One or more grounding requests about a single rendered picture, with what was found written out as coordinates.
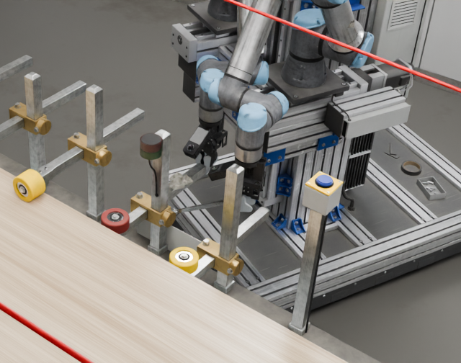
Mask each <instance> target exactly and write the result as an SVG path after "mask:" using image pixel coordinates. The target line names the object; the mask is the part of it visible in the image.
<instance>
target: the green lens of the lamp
mask: <svg viewBox="0 0 461 363"><path fill-rule="evenodd" d="M161 152H162V148H161V150H160V151H158V152H155V153H147V152H145V151H143V150H142V149H141V148H140V156H141V157H142V158H144V159H148V160H155V159H157V158H160V157H161Z"/></svg>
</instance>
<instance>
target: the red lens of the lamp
mask: <svg viewBox="0 0 461 363"><path fill-rule="evenodd" d="M158 136H159V137H160V138H161V136H160V135H158ZM142 137H143V135H142V136H141V137H140V148H141V149H142V150H143V151H145V152H149V153H154V152H157V151H159V150H161V148H162V138H161V142H160V143H159V144H157V145H146V144H145V143H143V142H142V140H141V138H142Z"/></svg>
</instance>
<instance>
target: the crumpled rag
mask: <svg viewBox="0 0 461 363"><path fill-rule="evenodd" d="M169 179H170V180H171V181H170V182H169V186H170V187H169V188H171V187H172V189H173V190H175V189H181V188H185V185H186V184H191V183H192V182H193V180H192V179H191V177H190V176H187V175H184V176H182V174H180V173H179V172H176V173H175V174H172V175H171V177H170V178H169Z"/></svg>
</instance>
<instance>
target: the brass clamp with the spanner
mask: <svg viewBox="0 0 461 363"><path fill-rule="evenodd" d="M142 193H143V198H142V199H138V198H137V197H136V195H135V196H134V197H132V198H131V199H130V211H131V212H132V211H133V210H135V209H136V208H138V207H139V206H140V207H142V208H144V209H146V210H147V218H146V220H147V221H149V222H151V223H153V224H154V225H157V226H158V227H161V226H165V227H167V228H168V227H170V226H171V225H172V224H173V223H174V221H175V219H176V213H175V212H173V211H171V207H170V206H169V205H168V207H167V208H165V209H164V210H163V211H161V212H159V211H157V210H154V209H153V208H152V207H151V196H150V195H148V194H146V193H144V192H142Z"/></svg>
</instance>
